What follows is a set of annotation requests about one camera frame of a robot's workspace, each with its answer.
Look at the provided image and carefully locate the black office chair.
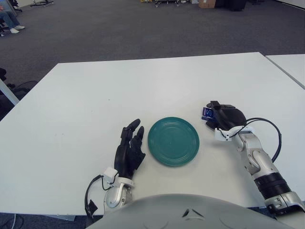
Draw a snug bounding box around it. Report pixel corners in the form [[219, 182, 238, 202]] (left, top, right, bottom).
[[10, 0, 23, 12]]

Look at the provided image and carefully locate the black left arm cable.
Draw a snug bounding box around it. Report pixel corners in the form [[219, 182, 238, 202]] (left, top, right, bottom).
[[84, 175, 120, 219]]

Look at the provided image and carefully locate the brown cardboard box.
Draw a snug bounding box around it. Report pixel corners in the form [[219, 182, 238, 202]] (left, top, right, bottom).
[[198, 0, 217, 9]]

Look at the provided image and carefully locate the seated person in jeans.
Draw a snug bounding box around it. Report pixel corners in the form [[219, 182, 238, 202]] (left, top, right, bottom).
[[0, 4, 26, 34]]

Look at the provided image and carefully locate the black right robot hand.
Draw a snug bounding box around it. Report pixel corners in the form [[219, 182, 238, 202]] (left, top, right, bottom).
[[205, 101, 247, 134]]

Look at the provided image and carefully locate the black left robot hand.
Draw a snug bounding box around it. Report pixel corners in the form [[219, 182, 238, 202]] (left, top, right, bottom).
[[113, 118, 146, 180]]

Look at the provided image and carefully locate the white table leg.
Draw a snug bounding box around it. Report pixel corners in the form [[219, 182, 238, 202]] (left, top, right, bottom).
[[0, 78, 20, 105]]

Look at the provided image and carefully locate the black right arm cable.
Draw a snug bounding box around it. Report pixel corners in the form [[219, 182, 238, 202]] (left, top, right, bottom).
[[243, 117, 283, 163]]

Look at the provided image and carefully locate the blue gum box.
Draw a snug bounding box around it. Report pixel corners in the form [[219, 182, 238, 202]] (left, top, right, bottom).
[[201, 107, 214, 121]]

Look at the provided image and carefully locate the black office chair base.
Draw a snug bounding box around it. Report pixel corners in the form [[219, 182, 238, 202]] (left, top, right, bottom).
[[0, 68, 38, 98]]

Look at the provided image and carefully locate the green round plate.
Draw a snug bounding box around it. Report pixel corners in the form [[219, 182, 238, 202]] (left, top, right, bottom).
[[147, 116, 201, 168]]

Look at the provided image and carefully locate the black cabinet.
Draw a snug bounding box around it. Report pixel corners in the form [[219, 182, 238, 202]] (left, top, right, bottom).
[[215, 0, 247, 12]]

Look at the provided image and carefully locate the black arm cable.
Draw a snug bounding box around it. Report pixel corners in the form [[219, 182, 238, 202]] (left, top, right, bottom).
[[84, 175, 120, 219], [243, 117, 283, 163]]

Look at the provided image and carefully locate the grey robot torso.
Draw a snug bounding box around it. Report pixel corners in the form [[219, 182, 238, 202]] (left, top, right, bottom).
[[85, 193, 303, 229]]

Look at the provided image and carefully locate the wheeled cart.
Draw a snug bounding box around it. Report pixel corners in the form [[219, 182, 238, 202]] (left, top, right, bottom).
[[152, 0, 189, 7]]

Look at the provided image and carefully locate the black floor stand base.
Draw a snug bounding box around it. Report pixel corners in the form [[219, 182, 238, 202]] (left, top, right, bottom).
[[30, 0, 54, 7]]

